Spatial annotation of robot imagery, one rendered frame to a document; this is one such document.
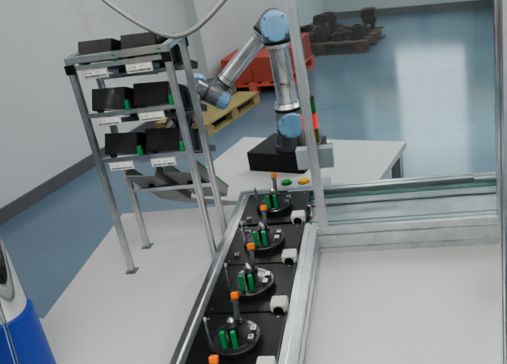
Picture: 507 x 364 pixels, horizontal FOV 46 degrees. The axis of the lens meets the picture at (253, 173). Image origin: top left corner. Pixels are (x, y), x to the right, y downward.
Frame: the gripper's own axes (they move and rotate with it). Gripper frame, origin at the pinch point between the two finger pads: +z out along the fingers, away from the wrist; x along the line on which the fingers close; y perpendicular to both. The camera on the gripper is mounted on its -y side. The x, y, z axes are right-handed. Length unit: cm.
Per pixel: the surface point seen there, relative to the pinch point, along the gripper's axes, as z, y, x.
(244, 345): 89, -15, -59
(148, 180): 25.8, -3.8, -0.9
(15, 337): 100, -31, -3
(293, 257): 52, 3, -60
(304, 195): 12, 23, -51
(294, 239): 41, 10, -56
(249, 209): 22.6, 18.3, -32.8
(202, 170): 20.7, -2.6, -21.0
